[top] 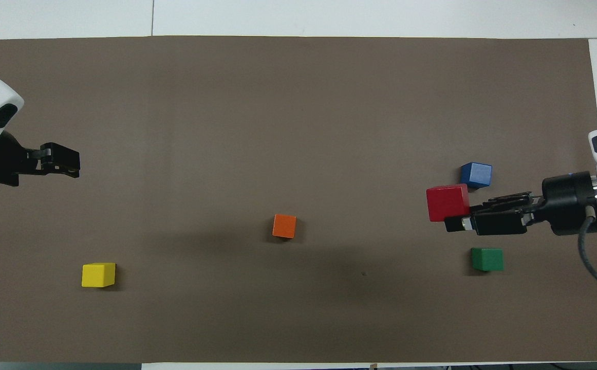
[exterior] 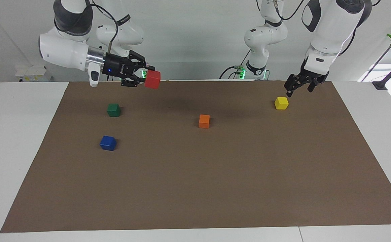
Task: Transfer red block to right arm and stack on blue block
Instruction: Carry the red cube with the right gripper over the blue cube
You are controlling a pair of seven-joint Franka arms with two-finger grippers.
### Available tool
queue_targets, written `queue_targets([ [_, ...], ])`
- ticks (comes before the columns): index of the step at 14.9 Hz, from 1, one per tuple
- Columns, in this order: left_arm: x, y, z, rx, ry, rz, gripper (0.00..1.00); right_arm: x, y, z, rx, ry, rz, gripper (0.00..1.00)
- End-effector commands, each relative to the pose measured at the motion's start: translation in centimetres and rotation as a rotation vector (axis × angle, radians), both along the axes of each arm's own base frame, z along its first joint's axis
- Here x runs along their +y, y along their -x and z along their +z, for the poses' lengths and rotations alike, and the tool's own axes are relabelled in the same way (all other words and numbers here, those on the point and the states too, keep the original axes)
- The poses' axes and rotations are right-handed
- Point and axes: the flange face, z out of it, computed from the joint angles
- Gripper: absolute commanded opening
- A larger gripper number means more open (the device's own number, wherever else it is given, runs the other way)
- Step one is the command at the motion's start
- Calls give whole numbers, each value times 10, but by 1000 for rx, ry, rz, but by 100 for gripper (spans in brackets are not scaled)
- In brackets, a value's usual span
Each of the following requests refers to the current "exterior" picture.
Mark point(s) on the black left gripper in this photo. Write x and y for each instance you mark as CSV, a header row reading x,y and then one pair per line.
x,y
313,74

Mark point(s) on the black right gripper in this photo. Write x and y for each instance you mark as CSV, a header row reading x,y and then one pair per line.
x,y
116,65

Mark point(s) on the red cube block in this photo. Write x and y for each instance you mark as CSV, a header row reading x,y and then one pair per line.
x,y
152,79

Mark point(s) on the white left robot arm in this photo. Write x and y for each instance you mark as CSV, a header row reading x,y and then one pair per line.
x,y
331,27

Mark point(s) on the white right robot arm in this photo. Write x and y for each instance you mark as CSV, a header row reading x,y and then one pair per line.
x,y
64,50

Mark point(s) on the yellow cube block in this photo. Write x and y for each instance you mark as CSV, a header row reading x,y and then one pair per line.
x,y
281,103

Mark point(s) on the green cube block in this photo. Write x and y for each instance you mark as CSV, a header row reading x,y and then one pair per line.
x,y
113,110

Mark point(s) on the blue cube block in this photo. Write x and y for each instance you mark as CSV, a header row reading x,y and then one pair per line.
x,y
108,143

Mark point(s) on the orange cube block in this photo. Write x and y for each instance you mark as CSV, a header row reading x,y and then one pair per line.
x,y
204,121

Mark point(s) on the white box with yellow label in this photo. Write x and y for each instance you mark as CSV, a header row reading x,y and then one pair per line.
x,y
30,74

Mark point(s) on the brown table mat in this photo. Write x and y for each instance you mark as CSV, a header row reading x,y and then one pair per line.
x,y
195,181

